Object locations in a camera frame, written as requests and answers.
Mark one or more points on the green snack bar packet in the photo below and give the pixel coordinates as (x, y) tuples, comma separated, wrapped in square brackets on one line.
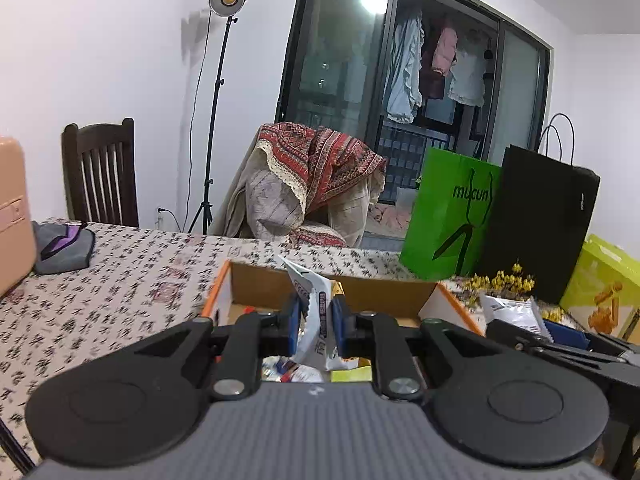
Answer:
[(358, 374)]

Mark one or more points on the pink hard suitcase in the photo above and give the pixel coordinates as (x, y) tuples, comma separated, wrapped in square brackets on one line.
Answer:
[(17, 239)]

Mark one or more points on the grey purple pouch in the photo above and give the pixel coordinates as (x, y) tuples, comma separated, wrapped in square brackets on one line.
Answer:
[(62, 247)]

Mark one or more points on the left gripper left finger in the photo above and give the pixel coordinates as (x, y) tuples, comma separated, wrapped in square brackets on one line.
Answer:
[(240, 348)]

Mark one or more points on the studio lamp on stand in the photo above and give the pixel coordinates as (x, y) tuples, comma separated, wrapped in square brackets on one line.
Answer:
[(228, 10)]

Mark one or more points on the yellow green snack box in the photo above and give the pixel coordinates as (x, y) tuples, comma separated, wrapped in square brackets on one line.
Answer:
[(603, 294)]

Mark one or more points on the dark wooden chair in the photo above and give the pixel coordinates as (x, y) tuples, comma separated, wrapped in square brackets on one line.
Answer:
[(98, 170)]

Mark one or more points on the yellow flower branch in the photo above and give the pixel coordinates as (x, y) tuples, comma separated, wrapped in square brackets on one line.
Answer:
[(514, 284)]

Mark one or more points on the orange cardboard pumpkin box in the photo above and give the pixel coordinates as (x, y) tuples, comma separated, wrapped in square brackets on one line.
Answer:
[(240, 288)]

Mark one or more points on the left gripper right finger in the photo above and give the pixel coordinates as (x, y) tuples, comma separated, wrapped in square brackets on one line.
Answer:
[(388, 346)]

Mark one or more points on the hanging clothes on balcony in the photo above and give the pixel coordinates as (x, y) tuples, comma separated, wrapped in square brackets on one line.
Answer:
[(434, 59)]

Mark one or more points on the white silver snack packet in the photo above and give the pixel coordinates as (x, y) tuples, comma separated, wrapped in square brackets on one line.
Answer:
[(316, 345)]

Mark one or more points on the green mucun paper bag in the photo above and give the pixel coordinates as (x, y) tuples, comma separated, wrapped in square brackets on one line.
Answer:
[(450, 215)]

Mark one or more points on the red foil snack bag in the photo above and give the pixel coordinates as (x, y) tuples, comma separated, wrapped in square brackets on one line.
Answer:
[(281, 369)]

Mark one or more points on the calligraphy print tablecloth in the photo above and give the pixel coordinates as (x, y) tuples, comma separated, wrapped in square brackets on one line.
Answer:
[(139, 282)]

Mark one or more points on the cloth covered armchair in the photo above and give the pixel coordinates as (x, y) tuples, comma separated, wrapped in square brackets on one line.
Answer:
[(302, 186)]

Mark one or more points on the black paper bag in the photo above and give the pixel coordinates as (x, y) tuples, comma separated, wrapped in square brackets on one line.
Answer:
[(539, 220)]

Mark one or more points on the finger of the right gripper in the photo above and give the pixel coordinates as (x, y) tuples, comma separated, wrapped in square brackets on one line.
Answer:
[(541, 347), (595, 342)]

